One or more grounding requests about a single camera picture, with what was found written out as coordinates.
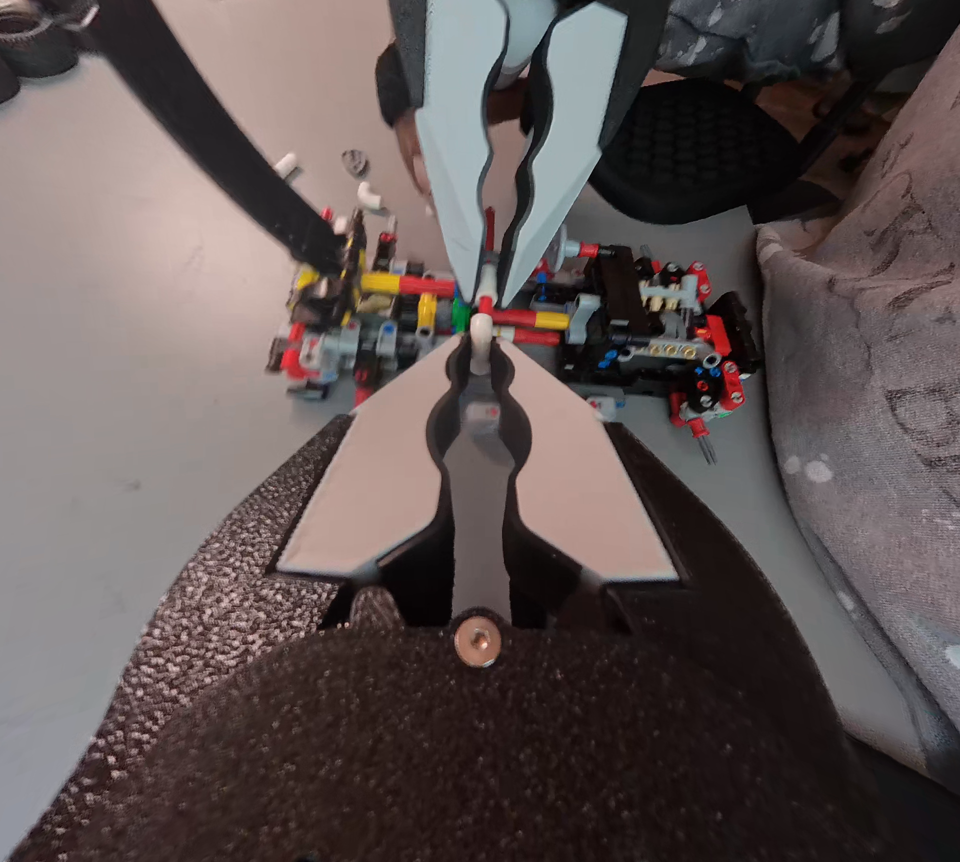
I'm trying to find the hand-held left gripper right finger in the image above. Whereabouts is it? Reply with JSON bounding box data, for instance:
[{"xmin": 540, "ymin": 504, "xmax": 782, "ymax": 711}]
[{"xmin": 491, "ymin": 337, "xmax": 684, "ymax": 587}]

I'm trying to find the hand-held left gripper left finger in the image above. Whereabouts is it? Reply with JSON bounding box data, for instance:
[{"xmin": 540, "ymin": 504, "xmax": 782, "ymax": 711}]
[{"xmin": 276, "ymin": 335, "xmax": 460, "ymax": 582}]

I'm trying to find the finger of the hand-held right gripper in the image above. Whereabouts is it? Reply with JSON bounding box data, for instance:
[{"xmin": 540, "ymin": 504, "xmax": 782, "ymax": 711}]
[
  {"xmin": 498, "ymin": 1, "xmax": 630, "ymax": 310},
  {"xmin": 414, "ymin": 0, "xmax": 513, "ymax": 304}
]

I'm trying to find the toy brick car chassis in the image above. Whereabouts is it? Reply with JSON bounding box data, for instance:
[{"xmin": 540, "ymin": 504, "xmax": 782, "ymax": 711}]
[{"xmin": 266, "ymin": 205, "xmax": 765, "ymax": 466}]

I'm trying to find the grey desk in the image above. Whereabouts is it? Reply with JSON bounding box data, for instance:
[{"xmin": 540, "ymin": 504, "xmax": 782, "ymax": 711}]
[{"xmin": 0, "ymin": 0, "xmax": 935, "ymax": 859}]

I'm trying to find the person's right hand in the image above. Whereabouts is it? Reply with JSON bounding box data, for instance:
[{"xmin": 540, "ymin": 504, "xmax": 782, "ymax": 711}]
[{"xmin": 391, "ymin": 108, "xmax": 435, "ymax": 203}]

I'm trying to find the black curved toy panel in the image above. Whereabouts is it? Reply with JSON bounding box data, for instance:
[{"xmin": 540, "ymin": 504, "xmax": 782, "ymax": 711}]
[{"xmin": 18, "ymin": 0, "xmax": 357, "ymax": 278}]

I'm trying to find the person's grey printed sweatshirt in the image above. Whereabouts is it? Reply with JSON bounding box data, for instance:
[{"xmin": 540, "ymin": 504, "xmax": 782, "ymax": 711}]
[{"xmin": 753, "ymin": 25, "xmax": 960, "ymax": 799}]

